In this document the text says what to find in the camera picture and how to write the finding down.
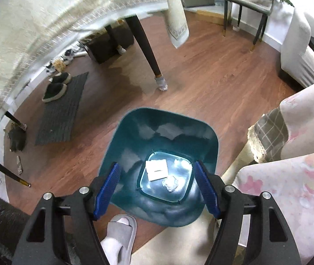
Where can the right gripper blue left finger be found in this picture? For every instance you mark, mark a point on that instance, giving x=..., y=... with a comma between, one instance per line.
x=106, y=191

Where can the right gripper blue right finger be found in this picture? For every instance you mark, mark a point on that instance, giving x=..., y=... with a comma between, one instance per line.
x=206, y=188

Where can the foil ball small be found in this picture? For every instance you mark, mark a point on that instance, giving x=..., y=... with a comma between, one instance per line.
x=170, y=183

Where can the white SanDisk cardboard box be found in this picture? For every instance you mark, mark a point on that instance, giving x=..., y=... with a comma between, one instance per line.
x=156, y=169

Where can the teal plastic trash bin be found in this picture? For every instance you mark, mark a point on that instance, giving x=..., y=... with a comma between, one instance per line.
x=155, y=151

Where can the grey slipper on foot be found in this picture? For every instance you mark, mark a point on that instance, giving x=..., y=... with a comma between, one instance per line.
x=119, y=240

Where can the checked grey under cloth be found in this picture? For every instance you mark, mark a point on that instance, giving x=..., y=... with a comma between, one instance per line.
x=268, y=136

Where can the dark floor mat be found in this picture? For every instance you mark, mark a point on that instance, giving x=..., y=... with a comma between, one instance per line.
x=59, y=115

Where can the pink floral round tablecloth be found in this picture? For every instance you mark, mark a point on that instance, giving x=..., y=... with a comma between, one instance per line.
x=288, y=171

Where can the dark slipper pair front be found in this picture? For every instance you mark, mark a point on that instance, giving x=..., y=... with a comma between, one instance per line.
x=54, y=91

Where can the dark slipper pair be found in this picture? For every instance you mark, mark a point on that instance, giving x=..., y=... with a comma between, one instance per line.
x=54, y=91
x=61, y=77

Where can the dark slipper pair back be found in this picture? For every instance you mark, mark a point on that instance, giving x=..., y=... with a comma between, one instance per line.
x=61, y=77

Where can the grey armchair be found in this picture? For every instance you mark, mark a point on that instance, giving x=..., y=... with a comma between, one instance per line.
x=297, y=50

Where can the dark table leg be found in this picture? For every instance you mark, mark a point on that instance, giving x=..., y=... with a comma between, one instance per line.
x=141, y=37

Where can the grey dining chair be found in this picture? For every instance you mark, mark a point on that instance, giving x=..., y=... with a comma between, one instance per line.
x=249, y=15

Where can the beige patterned tablecloth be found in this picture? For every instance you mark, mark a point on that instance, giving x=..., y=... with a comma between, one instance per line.
x=32, y=32

